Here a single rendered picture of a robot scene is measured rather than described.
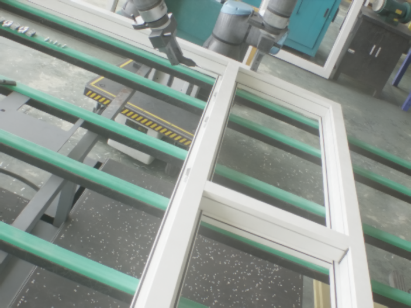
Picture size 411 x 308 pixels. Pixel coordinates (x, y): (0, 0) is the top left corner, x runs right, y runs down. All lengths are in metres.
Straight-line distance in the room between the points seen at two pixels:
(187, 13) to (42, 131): 1.53
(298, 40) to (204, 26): 2.97
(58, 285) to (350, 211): 0.77
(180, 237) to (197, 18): 1.82
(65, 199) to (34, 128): 0.22
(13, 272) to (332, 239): 0.80
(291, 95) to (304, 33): 3.63
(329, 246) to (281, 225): 0.13
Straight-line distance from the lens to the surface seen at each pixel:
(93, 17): 2.04
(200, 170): 1.27
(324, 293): 1.61
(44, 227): 1.54
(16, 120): 1.40
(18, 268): 1.42
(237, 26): 2.52
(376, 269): 3.05
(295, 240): 1.27
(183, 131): 2.67
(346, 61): 5.45
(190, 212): 1.13
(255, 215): 1.23
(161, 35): 1.75
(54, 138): 1.37
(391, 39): 5.44
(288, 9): 1.89
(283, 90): 1.99
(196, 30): 2.75
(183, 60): 1.85
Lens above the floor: 1.61
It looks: 30 degrees down
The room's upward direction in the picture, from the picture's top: 23 degrees clockwise
